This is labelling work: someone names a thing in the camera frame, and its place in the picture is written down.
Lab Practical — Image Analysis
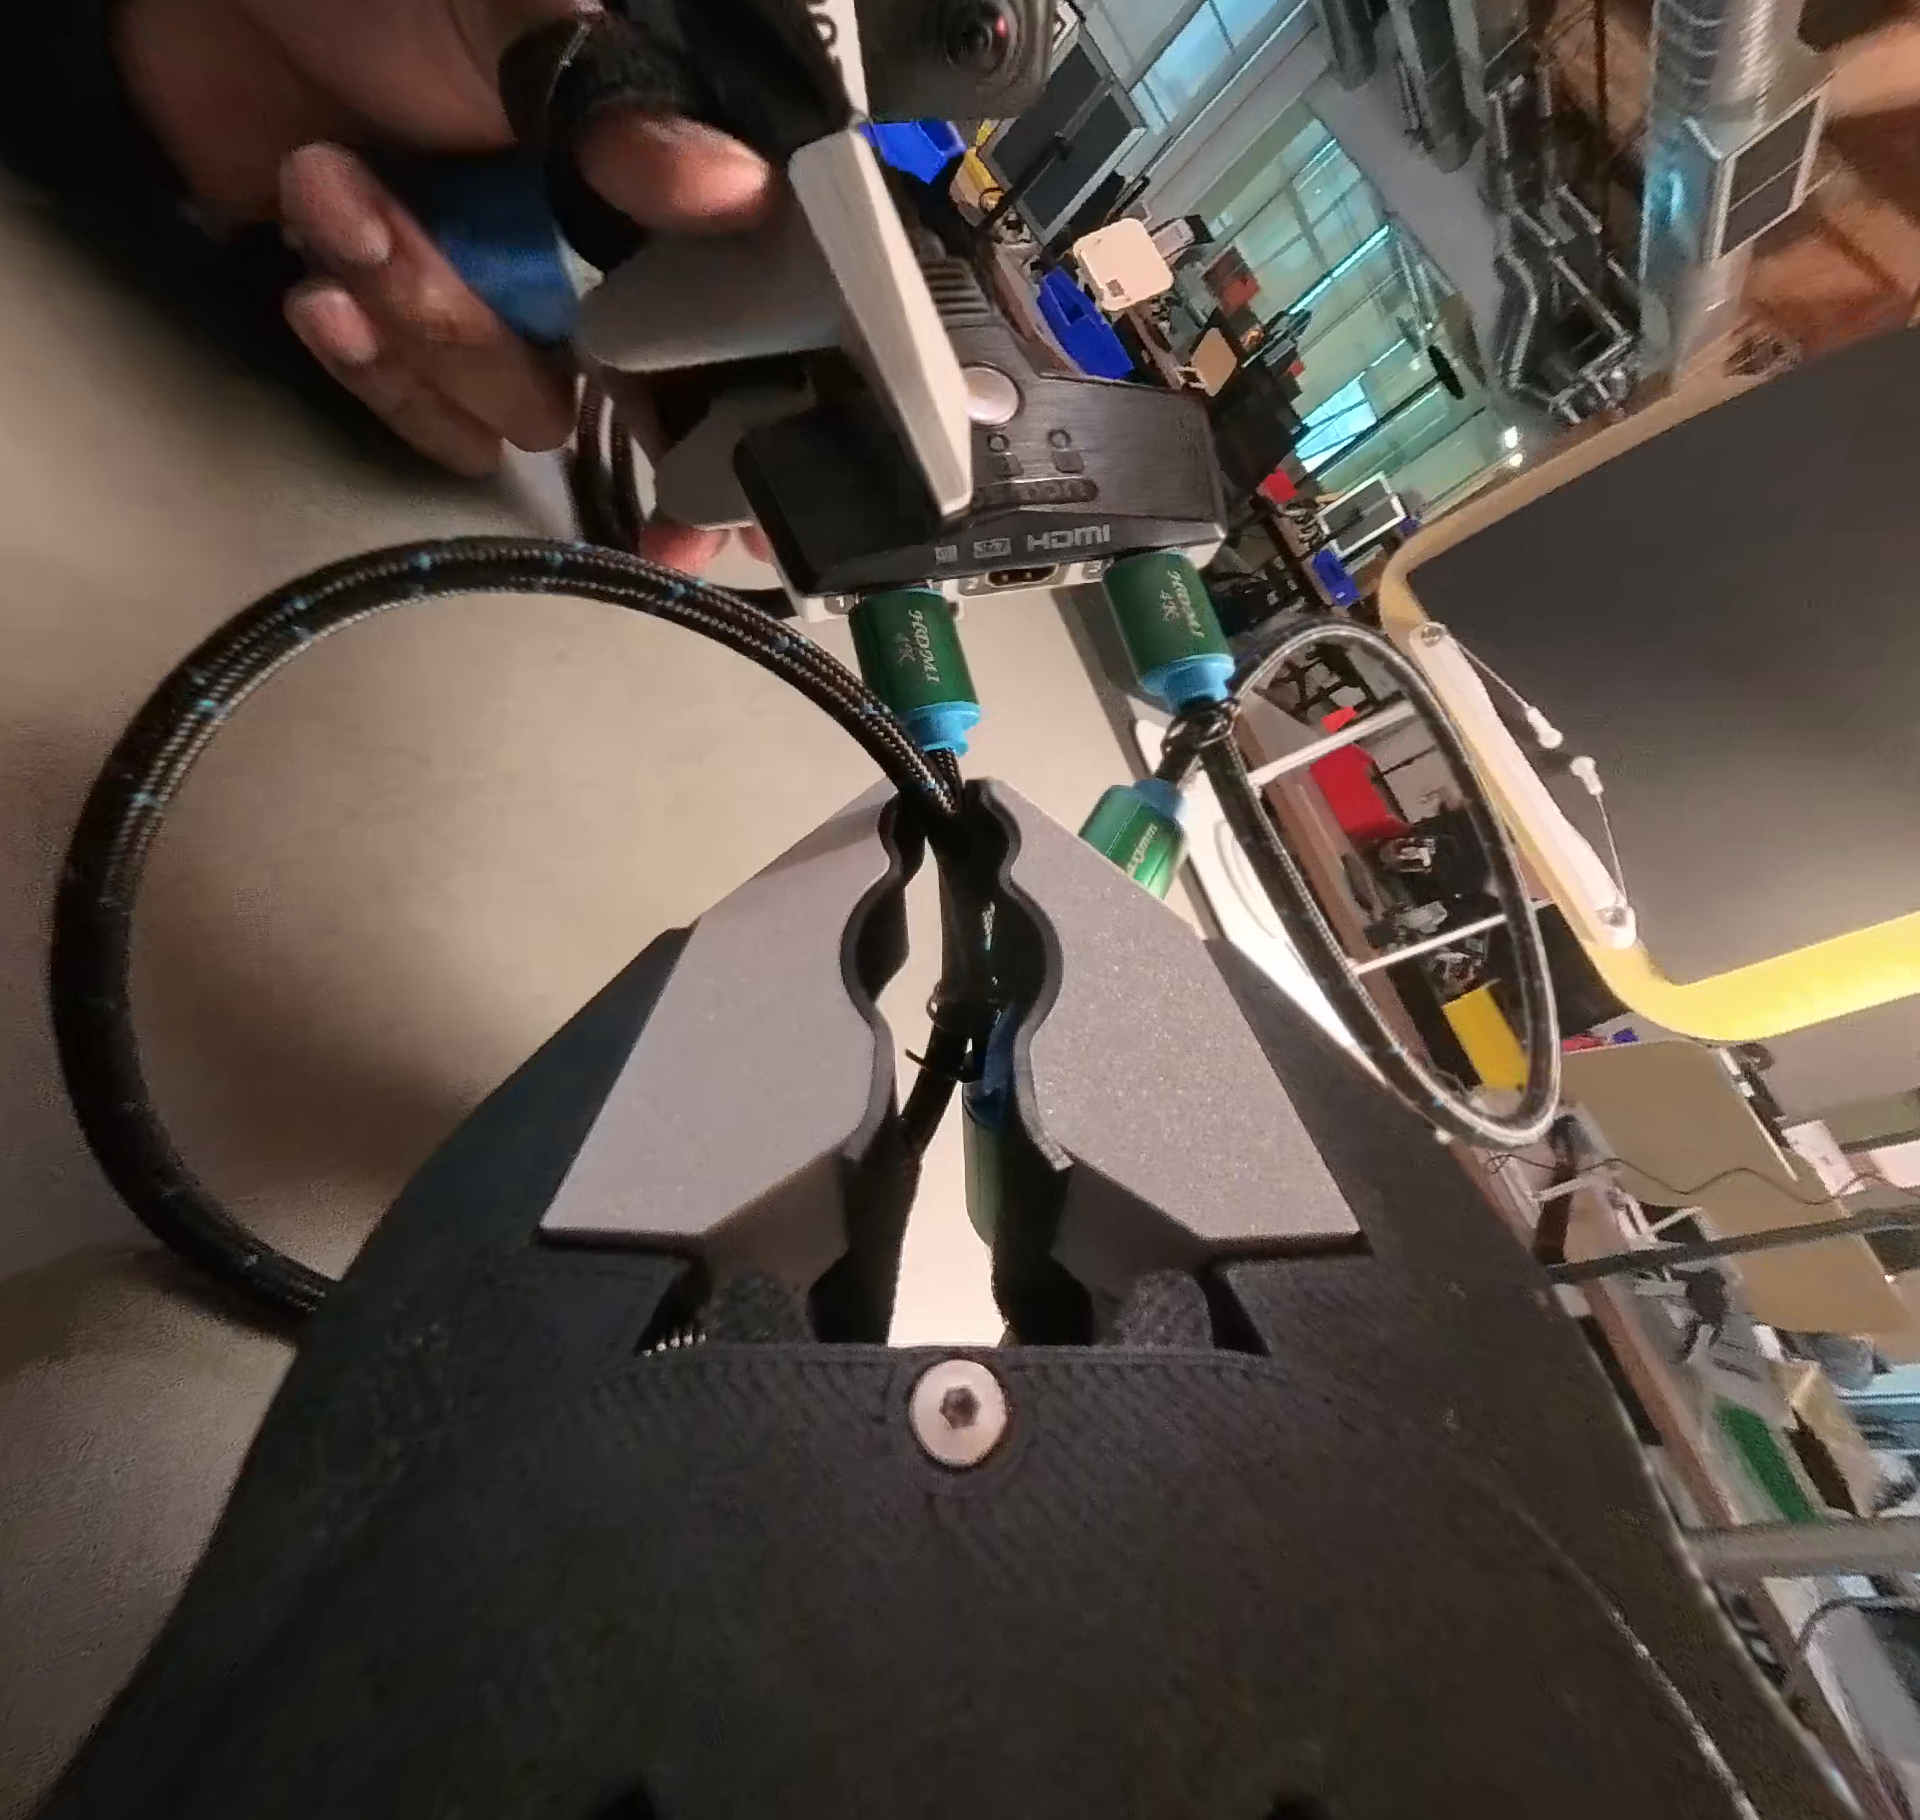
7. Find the person's left hand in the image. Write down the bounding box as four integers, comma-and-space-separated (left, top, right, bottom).
120, 0, 781, 578

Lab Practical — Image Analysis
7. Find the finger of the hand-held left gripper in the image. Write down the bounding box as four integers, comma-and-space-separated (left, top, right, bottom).
575, 260, 849, 533
784, 113, 1024, 525

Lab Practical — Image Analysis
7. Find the black braided hdmi cable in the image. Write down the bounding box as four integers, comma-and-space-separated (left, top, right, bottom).
1077, 546, 1565, 1149
52, 537, 1058, 1334

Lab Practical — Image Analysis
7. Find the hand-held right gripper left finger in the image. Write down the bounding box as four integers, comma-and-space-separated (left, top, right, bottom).
537, 780, 924, 1276

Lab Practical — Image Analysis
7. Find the black hdmi switch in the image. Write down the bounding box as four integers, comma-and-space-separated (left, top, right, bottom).
731, 232, 1225, 623

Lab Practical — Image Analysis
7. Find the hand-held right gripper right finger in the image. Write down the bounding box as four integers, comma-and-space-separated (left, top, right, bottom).
975, 780, 1371, 1279

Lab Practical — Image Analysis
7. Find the silver air duct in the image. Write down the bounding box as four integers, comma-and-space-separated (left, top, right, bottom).
1642, 0, 1831, 324

